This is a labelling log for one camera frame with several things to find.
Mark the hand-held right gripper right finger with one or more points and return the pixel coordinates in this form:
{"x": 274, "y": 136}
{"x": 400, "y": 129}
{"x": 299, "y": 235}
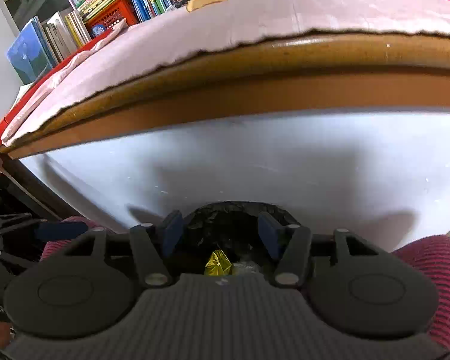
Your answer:
{"x": 268, "y": 234}

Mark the red tray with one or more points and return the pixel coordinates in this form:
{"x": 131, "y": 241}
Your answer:
{"x": 7, "y": 123}

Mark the gold foil wrapper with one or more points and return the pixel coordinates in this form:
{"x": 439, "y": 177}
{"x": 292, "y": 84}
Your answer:
{"x": 217, "y": 264}

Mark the black lined trash bin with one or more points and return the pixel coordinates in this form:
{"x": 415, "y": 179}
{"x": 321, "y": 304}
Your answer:
{"x": 225, "y": 225}

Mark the person's left leg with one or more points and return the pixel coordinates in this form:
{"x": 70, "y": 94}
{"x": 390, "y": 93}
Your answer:
{"x": 52, "y": 249}

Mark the pink rolled cloth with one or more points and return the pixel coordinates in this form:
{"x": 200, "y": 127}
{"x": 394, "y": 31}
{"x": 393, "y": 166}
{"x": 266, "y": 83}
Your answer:
{"x": 97, "y": 39}

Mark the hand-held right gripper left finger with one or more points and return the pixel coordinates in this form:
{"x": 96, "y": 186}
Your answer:
{"x": 172, "y": 232}

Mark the red plastic crate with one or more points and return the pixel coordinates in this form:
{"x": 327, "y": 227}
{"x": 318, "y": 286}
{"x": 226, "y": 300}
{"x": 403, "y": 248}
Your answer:
{"x": 116, "y": 15}

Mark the row of worn pale books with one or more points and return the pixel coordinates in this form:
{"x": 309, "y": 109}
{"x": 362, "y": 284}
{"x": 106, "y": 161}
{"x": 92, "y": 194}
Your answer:
{"x": 26, "y": 48}

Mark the pink tablecloth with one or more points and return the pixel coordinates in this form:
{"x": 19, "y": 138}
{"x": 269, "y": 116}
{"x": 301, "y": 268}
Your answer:
{"x": 285, "y": 7}

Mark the orange peel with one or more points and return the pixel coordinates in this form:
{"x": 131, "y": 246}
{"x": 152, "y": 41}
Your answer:
{"x": 206, "y": 0}

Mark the wooden table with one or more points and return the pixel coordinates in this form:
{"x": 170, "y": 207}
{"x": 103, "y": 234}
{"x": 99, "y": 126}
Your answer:
{"x": 285, "y": 82}

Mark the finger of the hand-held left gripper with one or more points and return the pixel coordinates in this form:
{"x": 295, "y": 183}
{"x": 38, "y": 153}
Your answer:
{"x": 60, "y": 230}

